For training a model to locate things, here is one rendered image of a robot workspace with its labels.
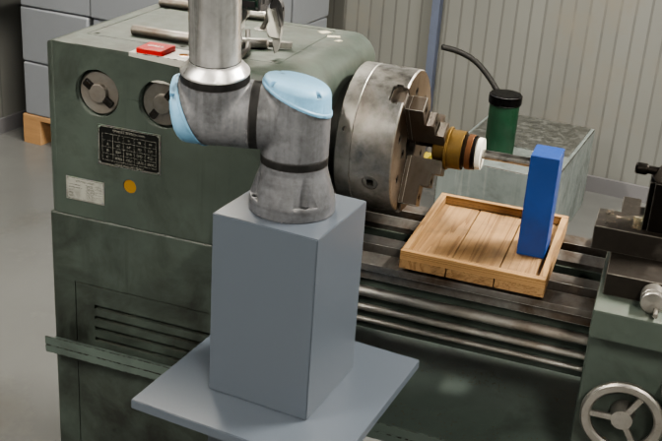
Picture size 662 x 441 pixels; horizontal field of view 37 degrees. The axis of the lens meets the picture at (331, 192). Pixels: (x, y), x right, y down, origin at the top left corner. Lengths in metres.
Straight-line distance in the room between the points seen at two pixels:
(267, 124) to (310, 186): 0.13
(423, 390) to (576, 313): 0.43
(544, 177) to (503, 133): 2.12
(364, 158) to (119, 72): 0.53
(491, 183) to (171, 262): 2.21
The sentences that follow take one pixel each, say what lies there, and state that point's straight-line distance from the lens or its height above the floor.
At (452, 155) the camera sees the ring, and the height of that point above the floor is 1.08.
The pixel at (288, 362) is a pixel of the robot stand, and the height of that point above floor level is 0.86.
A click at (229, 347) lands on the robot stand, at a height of 0.85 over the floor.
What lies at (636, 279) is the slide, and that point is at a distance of 1.95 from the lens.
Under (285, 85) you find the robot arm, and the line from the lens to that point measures 1.63.
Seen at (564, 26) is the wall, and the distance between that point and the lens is 4.99.
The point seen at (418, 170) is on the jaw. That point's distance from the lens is 2.15.
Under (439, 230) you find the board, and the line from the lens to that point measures 2.23.
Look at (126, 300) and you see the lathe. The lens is 2.31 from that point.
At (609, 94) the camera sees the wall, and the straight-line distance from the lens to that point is 5.02.
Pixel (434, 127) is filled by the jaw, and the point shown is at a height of 1.14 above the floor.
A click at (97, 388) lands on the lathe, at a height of 0.43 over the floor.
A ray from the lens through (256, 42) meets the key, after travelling 2.15.
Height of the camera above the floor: 1.78
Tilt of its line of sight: 22 degrees down
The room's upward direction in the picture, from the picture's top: 4 degrees clockwise
